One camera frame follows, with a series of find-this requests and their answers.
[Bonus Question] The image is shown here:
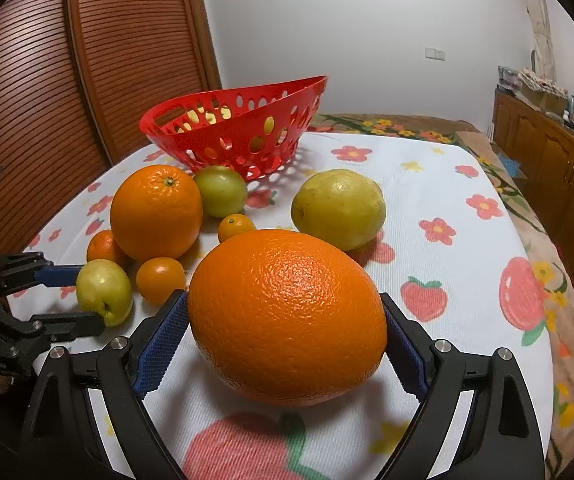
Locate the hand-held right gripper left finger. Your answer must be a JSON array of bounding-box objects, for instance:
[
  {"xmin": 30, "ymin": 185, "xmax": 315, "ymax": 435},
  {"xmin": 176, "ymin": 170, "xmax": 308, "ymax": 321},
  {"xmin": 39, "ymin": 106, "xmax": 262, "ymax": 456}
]
[{"xmin": 20, "ymin": 289, "xmax": 189, "ymax": 480}]

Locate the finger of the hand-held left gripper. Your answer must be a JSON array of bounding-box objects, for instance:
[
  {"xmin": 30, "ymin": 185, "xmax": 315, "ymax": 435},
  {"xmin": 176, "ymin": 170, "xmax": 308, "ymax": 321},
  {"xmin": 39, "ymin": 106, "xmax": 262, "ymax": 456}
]
[
  {"xmin": 0, "ymin": 252, "xmax": 88, "ymax": 297},
  {"xmin": 30, "ymin": 311, "xmax": 106, "ymax": 342}
]

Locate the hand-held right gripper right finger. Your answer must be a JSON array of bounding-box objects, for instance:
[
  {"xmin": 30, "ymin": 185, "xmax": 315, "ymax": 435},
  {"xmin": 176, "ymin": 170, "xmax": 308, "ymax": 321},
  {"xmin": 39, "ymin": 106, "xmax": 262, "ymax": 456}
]
[{"xmin": 381, "ymin": 292, "xmax": 548, "ymax": 480}]

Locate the green plum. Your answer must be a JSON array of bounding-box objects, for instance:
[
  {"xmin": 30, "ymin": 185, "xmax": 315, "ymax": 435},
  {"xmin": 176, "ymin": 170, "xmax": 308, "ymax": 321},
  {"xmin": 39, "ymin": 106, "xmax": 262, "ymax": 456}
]
[
  {"xmin": 193, "ymin": 166, "xmax": 249, "ymax": 219},
  {"xmin": 76, "ymin": 259, "xmax": 134, "ymax": 327}
]

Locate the small tangerine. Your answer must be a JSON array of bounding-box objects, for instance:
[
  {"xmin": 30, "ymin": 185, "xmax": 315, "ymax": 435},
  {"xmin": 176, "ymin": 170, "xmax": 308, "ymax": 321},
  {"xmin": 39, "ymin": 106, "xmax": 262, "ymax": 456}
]
[
  {"xmin": 86, "ymin": 230, "xmax": 129, "ymax": 267},
  {"xmin": 217, "ymin": 213, "xmax": 257, "ymax": 243},
  {"xmin": 136, "ymin": 257, "xmax": 187, "ymax": 306}
]

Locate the medium orange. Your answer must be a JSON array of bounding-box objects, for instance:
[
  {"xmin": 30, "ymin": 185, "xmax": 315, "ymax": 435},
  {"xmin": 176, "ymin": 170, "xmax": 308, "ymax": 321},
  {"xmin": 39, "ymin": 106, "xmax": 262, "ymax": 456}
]
[{"xmin": 110, "ymin": 164, "xmax": 204, "ymax": 262}]

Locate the large orange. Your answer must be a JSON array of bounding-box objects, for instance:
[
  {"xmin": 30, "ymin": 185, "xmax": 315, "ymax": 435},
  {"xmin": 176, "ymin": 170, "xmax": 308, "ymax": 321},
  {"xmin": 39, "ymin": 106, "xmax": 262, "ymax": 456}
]
[{"xmin": 187, "ymin": 229, "xmax": 389, "ymax": 407}]

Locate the yellow-green lemon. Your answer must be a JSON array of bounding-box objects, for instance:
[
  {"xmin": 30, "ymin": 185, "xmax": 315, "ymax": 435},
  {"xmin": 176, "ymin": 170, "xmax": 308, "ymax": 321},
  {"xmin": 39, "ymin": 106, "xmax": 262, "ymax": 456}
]
[{"xmin": 291, "ymin": 169, "xmax": 386, "ymax": 252}]

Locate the red perforated plastic basket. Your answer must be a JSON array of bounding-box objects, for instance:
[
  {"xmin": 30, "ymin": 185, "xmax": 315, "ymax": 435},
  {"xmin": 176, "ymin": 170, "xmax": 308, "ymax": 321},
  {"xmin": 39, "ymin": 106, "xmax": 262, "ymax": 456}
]
[{"xmin": 140, "ymin": 75, "xmax": 329, "ymax": 182}]

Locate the white flower print towel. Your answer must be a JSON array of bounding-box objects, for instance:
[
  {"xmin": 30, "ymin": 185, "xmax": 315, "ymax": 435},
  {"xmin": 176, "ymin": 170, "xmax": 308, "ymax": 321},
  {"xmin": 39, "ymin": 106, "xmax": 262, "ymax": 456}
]
[{"xmin": 7, "ymin": 130, "xmax": 555, "ymax": 480}]

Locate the floral blanket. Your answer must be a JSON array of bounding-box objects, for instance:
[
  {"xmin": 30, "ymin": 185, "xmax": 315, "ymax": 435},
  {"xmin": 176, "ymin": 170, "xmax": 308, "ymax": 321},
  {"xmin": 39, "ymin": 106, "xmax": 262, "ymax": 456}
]
[{"xmin": 307, "ymin": 112, "xmax": 574, "ymax": 471}]

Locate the wooden louvered wardrobe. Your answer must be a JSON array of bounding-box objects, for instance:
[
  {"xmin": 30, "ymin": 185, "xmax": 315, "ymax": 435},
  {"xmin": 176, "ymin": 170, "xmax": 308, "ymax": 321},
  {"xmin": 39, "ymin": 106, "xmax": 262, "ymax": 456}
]
[{"xmin": 0, "ymin": 0, "xmax": 223, "ymax": 251}]

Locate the blue bag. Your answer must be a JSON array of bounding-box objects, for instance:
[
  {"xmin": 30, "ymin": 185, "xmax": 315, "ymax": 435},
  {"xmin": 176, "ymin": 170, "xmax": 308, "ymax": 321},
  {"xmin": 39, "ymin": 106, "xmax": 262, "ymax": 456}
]
[{"xmin": 499, "ymin": 155, "xmax": 524, "ymax": 179}]

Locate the wooden cabinet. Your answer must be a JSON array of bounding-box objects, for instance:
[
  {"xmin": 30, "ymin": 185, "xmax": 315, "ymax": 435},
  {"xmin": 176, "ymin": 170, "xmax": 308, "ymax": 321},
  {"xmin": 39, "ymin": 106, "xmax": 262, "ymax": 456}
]
[{"xmin": 492, "ymin": 87, "xmax": 574, "ymax": 281}]

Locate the pile of boxes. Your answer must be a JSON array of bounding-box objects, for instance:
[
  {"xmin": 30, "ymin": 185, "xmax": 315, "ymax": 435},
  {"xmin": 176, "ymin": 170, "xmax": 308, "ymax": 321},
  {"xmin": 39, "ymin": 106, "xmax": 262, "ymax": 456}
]
[{"xmin": 497, "ymin": 65, "xmax": 568, "ymax": 113}]

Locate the pale patterned curtain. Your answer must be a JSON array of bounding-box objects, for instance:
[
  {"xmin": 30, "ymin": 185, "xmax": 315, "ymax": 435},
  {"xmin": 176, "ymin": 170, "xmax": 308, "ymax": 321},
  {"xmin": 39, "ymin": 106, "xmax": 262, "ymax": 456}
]
[{"xmin": 509, "ymin": 0, "xmax": 558, "ymax": 83}]

